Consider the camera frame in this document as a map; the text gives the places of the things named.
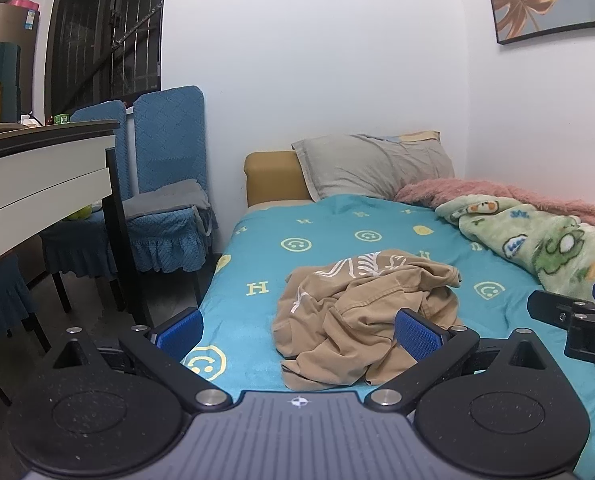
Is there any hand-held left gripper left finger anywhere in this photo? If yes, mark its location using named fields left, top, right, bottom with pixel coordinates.
left=52, top=307, right=233, bottom=413

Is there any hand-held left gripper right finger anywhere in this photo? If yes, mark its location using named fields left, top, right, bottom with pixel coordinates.
left=365, top=308, right=548, bottom=416

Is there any tan printed t-shirt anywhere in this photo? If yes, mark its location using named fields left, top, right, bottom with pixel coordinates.
left=271, top=249, right=464, bottom=392

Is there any green cartoon blanket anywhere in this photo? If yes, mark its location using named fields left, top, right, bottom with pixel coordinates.
left=435, top=195, right=595, bottom=377

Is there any pink fluffy blanket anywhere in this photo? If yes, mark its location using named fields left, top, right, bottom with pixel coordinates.
left=395, top=177, right=595, bottom=245

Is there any grey folded cloth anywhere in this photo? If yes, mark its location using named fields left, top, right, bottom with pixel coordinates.
left=122, top=180, right=219, bottom=237

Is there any small plush toy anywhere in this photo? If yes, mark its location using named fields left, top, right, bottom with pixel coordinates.
left=63, top=200, right=103, bottom=222

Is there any grey pillow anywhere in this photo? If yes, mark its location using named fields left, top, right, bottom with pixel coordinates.
left=291, top=133, right=455, bottom=202

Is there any tan padded headboard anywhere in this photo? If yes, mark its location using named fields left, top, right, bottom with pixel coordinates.
left=244, top=150, right=314, bottom=208

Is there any yellow pillow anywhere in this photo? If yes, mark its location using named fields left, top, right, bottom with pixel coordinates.
left=385, top=131, right=441, bottom=144

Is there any white and dark table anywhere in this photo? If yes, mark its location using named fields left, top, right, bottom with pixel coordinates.
left=0, top=120, right=154, bottom=328

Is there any dark window with grille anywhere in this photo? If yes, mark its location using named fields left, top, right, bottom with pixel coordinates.
left=44, top=0, right=170, bottom=122

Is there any dark green suitcase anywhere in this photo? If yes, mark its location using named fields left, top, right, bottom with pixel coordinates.
left=0, top=42, right=23, bottom=125

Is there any cardboard box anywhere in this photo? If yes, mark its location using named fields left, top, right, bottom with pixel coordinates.
left=0, top=1, right=40, bottom=111

